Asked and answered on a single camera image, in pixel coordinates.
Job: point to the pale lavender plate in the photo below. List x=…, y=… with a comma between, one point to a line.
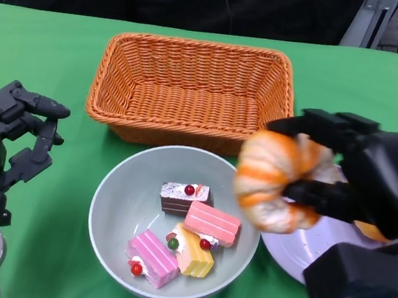
x=292, y=247

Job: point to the magenta pink cake slice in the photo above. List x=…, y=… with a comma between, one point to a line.
x=153, y=252

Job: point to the grey monitor stand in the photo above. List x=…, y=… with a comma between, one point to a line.
x=362, y=20

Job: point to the salmon pink cake slice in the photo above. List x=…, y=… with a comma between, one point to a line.
x=212, y=221

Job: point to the chocolate cake slice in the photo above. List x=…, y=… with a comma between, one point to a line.
x=178, y=201

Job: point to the grey bowl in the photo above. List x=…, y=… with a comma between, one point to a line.
x=132, y=191

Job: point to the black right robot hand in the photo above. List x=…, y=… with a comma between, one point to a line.
x=380, y=178

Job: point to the yellow cake slice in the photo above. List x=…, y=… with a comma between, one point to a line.
x=196, y=261

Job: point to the green tablecloth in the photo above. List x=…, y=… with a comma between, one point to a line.
x=338, y=82

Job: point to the orange wicker basket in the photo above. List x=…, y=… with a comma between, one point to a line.
x=189, y=108

